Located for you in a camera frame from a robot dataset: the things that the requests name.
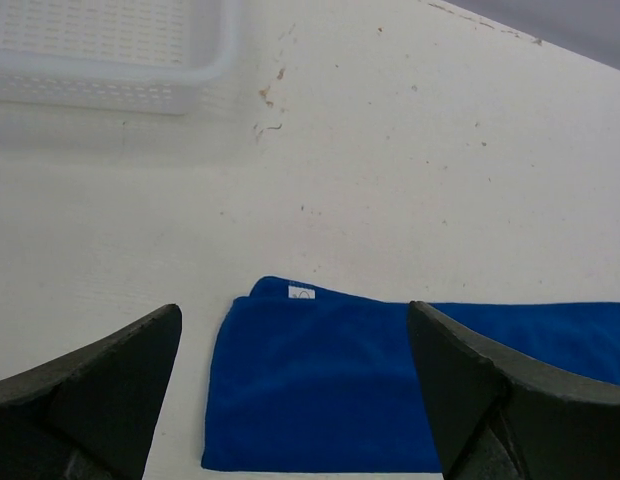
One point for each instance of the white plastic basket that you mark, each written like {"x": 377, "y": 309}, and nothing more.
{"x": 135, "y": 56}

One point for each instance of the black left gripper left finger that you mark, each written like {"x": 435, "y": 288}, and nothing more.
{"x": 91, "y": 413}

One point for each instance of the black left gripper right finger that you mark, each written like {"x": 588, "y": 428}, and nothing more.
{"x": 496, "y": 413}

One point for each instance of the blue towel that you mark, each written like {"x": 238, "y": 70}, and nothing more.
{"x": 309, "y": 380}

